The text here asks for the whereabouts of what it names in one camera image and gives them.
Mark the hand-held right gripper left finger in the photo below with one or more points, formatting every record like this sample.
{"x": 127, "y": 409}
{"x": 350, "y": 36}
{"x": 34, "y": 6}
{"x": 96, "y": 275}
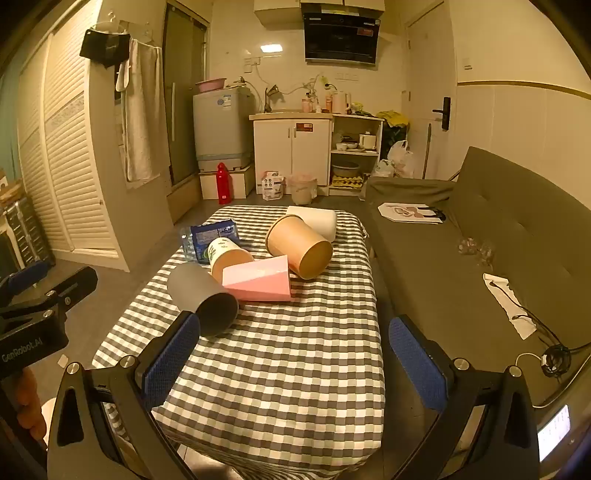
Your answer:
{"x": 171, "y": 357}

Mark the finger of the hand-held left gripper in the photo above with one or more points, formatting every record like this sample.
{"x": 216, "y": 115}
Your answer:
{"x": 76, "y": 281}
{"x": 27, "y": 273}

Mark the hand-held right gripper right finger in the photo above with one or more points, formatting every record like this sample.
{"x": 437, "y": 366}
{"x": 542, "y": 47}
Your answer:
{"x": 415, "y": 364}

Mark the grey cup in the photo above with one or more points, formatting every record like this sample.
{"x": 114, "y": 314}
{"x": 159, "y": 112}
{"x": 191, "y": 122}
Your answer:
{"x": 194, "y": 288}

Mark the green label paper cup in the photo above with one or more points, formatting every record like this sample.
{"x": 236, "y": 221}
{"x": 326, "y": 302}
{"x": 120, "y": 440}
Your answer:
{"x": 224, "y": 254}

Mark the large brown paper cup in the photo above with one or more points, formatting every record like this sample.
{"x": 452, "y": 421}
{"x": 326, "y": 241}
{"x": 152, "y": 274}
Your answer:
{"x": 295, "y": 244}

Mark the white cup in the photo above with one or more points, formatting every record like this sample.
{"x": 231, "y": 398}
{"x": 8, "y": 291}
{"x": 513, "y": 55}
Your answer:
{"x": 319, "y": 219}

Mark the person's left hand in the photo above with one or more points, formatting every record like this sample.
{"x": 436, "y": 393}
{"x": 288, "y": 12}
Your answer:
{"x": 30, "y": 401}

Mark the silver suitcase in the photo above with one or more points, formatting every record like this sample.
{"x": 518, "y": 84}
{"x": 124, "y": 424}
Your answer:
{"x": 27, "y": 230}

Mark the grey sofa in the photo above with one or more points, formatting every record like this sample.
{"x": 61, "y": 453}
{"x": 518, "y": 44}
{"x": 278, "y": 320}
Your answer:
{"x": 438, "y": 277}

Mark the white paper sheet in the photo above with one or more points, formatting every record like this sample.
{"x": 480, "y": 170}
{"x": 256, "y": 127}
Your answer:
{"x": 512, "y": 309}

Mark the clear plastic water bottle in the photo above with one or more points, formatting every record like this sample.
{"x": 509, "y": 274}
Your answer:
{"x": 186, "y": 245}

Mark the grey checkered tablecloth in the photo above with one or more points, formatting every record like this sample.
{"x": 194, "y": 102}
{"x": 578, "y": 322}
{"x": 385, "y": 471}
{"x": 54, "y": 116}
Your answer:
{"x": 300, "y": 350}

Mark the pink wedge box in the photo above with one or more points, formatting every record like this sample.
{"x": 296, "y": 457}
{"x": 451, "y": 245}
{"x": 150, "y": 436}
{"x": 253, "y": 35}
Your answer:
{"x": 263, "y": 282}

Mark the white louvred wardrobe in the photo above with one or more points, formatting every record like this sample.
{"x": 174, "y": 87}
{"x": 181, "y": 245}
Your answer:
{"x": 69, "y": 161}

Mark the clear glass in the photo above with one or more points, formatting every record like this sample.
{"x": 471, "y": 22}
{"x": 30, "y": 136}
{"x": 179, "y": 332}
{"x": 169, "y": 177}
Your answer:
{"x": 486, "y": 255}
{"x": 467, "y": 245}

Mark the blue snack packet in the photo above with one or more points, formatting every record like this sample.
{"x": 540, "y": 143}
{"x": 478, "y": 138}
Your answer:
{"x": 211, "y": 233}

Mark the printed paper bag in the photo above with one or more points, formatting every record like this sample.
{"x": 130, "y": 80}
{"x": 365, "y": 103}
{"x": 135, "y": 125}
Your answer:
{"x": 408, "y": 213}

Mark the lit phone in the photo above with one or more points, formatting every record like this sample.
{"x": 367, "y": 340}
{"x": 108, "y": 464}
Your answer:
{"x": 554, "y": 431}

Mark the red bottle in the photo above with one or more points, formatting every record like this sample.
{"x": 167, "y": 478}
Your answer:
{"x": 223, "y": 184}

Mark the white hanging towel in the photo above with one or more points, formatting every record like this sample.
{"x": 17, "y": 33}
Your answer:
{"x": 141, "y": 115}

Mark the white washer stand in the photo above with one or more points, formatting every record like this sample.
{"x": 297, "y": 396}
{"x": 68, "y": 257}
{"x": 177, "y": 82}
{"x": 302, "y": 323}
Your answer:
{"x": 240, "y": 180}

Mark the yellow egg tray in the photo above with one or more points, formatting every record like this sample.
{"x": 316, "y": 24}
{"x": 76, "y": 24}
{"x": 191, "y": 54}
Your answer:
{"x": 347, "y": 182}

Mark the white printed packet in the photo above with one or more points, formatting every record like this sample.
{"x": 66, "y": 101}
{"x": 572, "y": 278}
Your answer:
{"x": 273, "y": 185}

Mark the metal bowl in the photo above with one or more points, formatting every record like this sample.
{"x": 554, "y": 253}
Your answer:
{"x": 345, "y": 169}

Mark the white plastic bag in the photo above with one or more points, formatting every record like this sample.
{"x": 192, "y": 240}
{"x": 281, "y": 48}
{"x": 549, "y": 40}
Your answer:
{"x": 400, "y": 157}

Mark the pink lined trash bin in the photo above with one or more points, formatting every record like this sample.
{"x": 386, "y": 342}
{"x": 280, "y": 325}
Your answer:
{"x": 302, "y": 189}

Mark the broom stick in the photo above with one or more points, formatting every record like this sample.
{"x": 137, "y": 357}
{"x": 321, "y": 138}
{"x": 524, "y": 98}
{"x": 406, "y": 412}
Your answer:
{"x": 426, "y": 152}

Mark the grey washing machine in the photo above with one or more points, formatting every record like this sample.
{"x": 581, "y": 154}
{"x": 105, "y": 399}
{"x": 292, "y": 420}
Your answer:
{"x": 221, "y": 124}

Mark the glass shower door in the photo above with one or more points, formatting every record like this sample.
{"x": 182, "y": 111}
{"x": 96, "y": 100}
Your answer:
{"x": 184, "y": 92}

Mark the white pot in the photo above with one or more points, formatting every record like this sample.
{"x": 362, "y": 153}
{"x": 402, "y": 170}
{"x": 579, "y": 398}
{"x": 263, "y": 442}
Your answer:
{"x": 368, "y": 141}

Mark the white open shelf unit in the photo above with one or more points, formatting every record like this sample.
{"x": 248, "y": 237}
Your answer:
{"x": 379, "y": 138}

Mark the pink basin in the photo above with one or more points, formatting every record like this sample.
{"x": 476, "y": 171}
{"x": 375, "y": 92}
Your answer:
{"x": 210, "y": 85}

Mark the white sink cabinet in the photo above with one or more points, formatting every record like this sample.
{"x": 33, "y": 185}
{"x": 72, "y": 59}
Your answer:
{"x": 291, "y": 152}

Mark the yellow cloth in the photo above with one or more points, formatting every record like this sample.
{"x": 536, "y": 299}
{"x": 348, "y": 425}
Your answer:
{"x": 392, "y": 117}

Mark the metal faucet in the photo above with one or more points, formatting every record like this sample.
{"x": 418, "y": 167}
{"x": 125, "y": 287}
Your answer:
{"x": 270, "y": 99}

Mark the pink white kettle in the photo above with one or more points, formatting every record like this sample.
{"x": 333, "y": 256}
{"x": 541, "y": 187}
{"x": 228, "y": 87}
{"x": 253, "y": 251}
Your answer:
{"x": 340, "y": 102}

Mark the pink bottle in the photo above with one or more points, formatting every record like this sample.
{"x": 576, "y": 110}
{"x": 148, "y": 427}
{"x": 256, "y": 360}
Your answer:
{"x": 306, "y": 104}

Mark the white door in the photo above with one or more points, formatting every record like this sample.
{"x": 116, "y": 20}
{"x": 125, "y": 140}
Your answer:
{"x": 427, "y": 69}

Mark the black range hood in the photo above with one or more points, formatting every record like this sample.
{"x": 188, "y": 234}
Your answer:
{"x": 341, "y": 37}

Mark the white wall cabinet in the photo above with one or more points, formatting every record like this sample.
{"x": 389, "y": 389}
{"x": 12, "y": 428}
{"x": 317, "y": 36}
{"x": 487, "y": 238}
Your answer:
{"x": 277, "y": 9}

